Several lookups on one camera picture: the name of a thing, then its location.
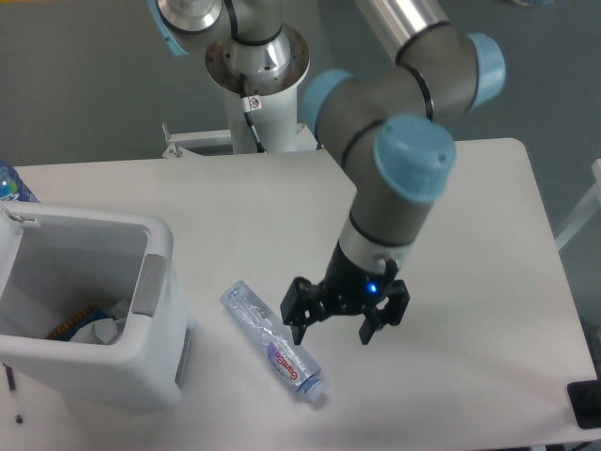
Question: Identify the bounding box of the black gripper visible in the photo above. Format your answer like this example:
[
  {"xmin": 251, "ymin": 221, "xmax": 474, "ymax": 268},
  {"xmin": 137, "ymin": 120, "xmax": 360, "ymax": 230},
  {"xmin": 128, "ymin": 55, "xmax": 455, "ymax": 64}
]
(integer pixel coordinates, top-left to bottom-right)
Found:
[{"xmin": 280, "ymin": 243, "xmax": 408, "ymax": 345}]

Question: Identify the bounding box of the clear plastic water bottle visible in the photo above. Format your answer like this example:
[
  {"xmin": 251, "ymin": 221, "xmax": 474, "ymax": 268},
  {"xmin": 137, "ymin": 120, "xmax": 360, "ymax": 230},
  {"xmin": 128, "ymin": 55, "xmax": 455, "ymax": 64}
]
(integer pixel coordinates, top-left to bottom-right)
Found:
[{"xmin": 221, "ymin": 281, "xmax": 325, "ymax": 404}]

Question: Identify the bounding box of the white tissue pack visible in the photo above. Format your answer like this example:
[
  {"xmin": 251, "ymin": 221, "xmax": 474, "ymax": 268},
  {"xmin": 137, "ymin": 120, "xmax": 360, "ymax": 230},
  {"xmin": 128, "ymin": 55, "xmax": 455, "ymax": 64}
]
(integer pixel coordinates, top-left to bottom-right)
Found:
[{"xmin": 69, "ymin": 299, "xmax": 131, "ymax": 345}]

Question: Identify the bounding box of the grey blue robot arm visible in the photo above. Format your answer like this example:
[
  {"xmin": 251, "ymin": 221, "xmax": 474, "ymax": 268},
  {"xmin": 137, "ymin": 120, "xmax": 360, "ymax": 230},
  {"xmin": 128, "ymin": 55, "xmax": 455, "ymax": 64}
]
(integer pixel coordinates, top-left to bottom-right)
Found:
[{"xmin": 148, "ymin": 1, "xmax": 505, "ymax": 343}]

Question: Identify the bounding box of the colourful trash in bin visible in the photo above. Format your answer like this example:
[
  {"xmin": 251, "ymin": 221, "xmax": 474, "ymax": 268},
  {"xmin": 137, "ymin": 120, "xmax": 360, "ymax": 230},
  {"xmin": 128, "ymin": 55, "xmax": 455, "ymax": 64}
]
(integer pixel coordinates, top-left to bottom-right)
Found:
[{"xmin": 45, "ymin": 305, "xmax": 108, "ymax": 341}]

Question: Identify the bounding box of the white trash can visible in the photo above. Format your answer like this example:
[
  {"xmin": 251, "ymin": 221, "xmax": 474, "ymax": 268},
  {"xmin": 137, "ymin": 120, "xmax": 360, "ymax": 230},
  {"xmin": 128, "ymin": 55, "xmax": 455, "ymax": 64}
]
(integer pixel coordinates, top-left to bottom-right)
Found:
[{"xmin": 1, "ymin": 201, "xmax": 194, "ymax": 407}]

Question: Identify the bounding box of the black device at table corner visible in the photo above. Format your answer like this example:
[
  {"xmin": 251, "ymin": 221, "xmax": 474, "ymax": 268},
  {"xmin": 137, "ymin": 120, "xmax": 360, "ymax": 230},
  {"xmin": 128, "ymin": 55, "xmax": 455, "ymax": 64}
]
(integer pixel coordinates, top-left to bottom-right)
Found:
[{"xmin": 567, "ymin": 380, "xmax": 600, "ymax": 429}]

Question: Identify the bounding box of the black pen on table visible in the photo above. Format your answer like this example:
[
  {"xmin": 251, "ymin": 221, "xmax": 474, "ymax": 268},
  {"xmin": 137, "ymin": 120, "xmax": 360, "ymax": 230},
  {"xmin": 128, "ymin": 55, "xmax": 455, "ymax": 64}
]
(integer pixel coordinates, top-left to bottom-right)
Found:
[{"xmin": 3, "ymin": 365, "xmax": 23, "ymax": 425}]

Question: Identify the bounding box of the blue bottle at edge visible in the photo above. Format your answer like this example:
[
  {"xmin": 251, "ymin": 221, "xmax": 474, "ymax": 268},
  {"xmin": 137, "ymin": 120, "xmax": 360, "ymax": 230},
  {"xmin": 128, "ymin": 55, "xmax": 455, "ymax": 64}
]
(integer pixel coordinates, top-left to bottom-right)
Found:
[{"xmin": 0, "ymin": 161, "xmax": 39, "ymax": 203}]

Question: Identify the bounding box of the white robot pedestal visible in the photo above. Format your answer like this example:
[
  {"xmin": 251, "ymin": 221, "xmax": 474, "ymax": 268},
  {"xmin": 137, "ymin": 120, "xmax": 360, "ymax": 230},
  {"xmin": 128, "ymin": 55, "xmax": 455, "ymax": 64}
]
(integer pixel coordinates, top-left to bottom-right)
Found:
[{"xmin": 162, "ymin": 24, "xmax": 319, "ymax": 158}]

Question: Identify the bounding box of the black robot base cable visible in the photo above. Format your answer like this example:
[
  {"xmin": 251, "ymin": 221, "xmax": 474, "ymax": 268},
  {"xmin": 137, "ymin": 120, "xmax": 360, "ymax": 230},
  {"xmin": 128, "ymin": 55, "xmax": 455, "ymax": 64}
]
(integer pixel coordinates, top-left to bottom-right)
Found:
[{"xmin": 238, "ymin": 72, "xmax": 268, "ymax": 154}]

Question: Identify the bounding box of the white frame at right edge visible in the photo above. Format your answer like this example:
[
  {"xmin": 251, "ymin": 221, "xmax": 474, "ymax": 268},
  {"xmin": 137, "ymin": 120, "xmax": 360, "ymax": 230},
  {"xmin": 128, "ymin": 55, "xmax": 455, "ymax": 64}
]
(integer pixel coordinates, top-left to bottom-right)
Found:
[{"xmin": 555, "ymin": 159, "xmax": 600, "ymax": 251}]

